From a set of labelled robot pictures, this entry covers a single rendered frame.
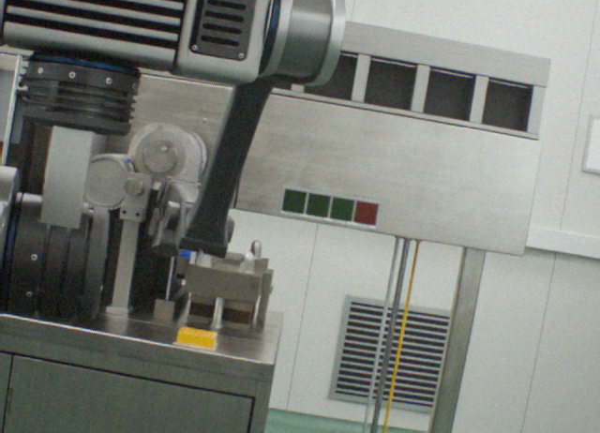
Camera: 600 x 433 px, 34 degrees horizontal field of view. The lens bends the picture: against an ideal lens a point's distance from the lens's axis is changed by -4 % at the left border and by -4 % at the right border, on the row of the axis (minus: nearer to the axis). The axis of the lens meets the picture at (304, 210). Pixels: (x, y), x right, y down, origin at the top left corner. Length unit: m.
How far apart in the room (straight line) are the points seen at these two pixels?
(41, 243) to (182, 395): 0.92
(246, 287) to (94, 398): 0.42
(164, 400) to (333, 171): 0.81
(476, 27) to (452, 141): 2.44
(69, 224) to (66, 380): 0.93
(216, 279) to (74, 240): 1.07
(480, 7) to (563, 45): 0.45
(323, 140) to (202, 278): 0.54
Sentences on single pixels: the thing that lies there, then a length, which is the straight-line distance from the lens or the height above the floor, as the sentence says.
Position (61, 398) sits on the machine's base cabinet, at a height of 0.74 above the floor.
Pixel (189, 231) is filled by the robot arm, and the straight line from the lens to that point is 1.56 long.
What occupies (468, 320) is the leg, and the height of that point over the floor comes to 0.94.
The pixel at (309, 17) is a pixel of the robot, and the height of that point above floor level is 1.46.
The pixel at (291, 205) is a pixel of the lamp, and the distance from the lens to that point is 2.54.
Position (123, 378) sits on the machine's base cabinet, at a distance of 2.03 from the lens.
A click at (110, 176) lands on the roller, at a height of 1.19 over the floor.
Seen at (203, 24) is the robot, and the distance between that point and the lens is 1.17.
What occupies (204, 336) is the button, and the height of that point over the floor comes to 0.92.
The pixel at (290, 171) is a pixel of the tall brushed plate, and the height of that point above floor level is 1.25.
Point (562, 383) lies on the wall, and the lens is 5.15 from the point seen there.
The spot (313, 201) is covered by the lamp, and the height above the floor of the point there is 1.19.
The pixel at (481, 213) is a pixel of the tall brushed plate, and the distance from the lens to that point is 2.58.
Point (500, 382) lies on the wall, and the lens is 5.08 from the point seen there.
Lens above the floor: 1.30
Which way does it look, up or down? 3 degrees down
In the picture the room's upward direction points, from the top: 9 degrees clockwise
